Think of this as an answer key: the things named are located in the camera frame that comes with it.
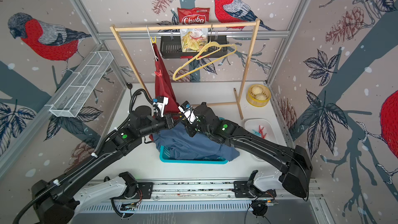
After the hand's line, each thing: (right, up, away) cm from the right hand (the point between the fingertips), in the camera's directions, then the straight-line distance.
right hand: (183, 119), depth 72 cm
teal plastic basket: (-10, -21, +8) cm, 25 cm away
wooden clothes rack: (+35, +6, +34) cm, 50 cm away
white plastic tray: (+49, -12, +14) cm, 53 cm away
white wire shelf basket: (-54, +10, +1) cm, 55 cm away
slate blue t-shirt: (-3, -12, +5) cm, 14 cm away
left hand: (+2, +3, -5) cm, 6 cm away
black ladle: (-48, +19, +46) cm, 69 cm away
